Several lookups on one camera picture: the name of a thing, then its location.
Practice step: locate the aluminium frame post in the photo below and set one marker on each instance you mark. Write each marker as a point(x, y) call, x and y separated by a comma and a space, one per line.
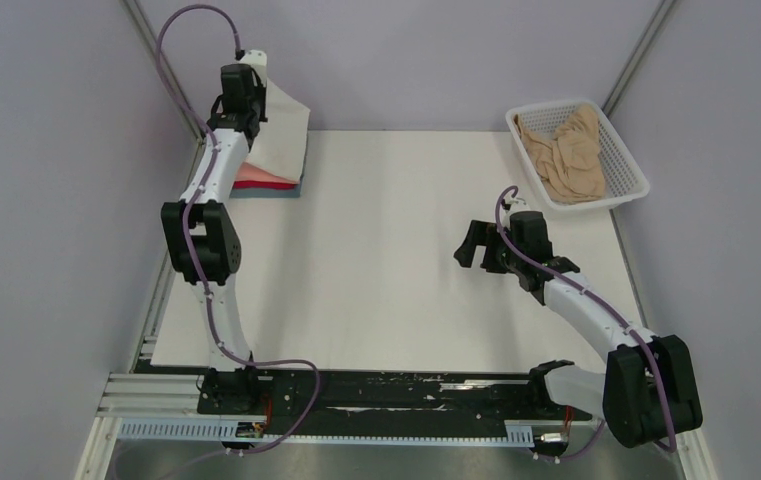
point(650, 34)
point(148, 36)

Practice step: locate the white t shirt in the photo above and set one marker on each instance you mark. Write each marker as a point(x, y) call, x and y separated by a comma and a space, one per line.
point(284, 113)

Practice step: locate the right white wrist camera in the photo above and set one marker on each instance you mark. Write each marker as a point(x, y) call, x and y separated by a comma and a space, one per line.
point(514, 204)

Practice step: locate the left aluminium frame post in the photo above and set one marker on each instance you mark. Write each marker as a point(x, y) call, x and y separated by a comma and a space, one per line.
point(148, 36)

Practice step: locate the folded blue t shirt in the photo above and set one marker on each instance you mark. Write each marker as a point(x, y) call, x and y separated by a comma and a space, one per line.
point(267, 193)

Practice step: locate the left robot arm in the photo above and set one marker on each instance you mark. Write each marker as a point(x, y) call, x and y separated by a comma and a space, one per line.
point(204, 247)

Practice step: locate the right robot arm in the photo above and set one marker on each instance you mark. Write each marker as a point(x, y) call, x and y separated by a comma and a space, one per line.
point(647, 392)

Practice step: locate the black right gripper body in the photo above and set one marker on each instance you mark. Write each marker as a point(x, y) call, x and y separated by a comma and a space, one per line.
point(513, 263)

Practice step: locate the folded red t shirt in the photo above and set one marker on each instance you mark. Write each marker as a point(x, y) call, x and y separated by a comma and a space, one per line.
point(264, 185)

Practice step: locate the white slotted cable duct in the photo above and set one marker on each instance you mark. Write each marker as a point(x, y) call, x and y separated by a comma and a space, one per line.
point(513, 436)

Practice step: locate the white plastic basket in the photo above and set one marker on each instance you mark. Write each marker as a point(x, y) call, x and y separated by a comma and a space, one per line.
point(625, 181)

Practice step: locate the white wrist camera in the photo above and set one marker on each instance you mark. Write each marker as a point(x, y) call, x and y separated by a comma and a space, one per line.
point(258, 60)
point(514, 204)

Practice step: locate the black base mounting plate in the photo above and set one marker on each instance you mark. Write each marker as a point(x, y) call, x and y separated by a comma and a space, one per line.
point(365, 402)

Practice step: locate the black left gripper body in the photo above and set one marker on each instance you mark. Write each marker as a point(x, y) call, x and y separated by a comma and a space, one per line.
point(257, 103)

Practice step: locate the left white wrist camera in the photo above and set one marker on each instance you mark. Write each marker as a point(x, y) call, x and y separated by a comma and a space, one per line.
point(258, 60)

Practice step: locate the beige crumpled t shirt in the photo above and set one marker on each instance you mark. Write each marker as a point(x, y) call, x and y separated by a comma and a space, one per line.
point(567, 162)

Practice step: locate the right aluminium frame post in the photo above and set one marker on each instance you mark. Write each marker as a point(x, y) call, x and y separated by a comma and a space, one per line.
point(650, 34)

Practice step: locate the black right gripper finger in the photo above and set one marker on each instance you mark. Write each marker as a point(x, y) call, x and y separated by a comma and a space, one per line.
point(494, 254)
point(479, 234)

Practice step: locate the folded peach t shirt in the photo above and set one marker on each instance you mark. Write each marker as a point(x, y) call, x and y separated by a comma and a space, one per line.
point(252, 175)

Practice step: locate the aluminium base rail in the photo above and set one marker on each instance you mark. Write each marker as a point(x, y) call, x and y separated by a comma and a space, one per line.
point(156, 395)

